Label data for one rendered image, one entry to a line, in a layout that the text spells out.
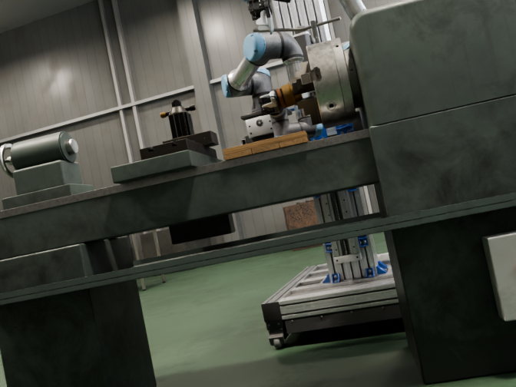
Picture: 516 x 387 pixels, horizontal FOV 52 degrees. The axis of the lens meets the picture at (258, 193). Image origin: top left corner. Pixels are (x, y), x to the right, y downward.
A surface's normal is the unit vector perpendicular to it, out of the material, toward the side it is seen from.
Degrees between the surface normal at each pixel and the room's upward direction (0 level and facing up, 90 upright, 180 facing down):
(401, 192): 90
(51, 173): 90
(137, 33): 90
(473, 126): 90
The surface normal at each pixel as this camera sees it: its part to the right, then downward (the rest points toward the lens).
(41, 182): -0.17, -0.01
